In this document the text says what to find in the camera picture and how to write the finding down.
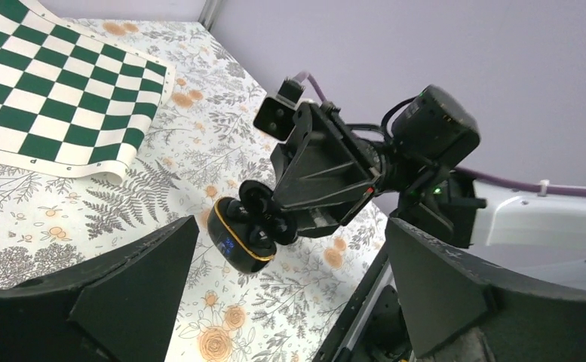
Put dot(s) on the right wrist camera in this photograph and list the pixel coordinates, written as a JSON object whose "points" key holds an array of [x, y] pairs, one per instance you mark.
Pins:
{"points": [[275, 115]]}

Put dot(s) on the floral table mat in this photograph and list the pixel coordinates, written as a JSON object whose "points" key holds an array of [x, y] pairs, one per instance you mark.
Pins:
{"points": [[200, 147]]}

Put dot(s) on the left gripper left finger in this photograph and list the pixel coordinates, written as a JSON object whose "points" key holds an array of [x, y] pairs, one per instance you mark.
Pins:
{"points": [[119, 306]]}

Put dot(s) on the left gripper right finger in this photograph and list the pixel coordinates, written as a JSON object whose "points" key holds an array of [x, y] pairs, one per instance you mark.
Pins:
{"points": [[459, 307]]}

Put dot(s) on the black earbud charging case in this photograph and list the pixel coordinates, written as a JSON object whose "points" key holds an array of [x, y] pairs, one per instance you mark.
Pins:
{"points": [[247, 230]]}

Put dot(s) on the green white chessboard mat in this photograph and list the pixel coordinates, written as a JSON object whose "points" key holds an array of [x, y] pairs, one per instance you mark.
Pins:
{"points": [[73, 103]]}

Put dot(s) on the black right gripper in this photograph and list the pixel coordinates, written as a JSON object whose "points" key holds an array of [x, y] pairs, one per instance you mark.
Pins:
{"points": [[325, 174]]}

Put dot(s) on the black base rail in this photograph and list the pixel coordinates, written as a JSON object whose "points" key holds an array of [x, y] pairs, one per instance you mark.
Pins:
{"points": [[371, 326]]}

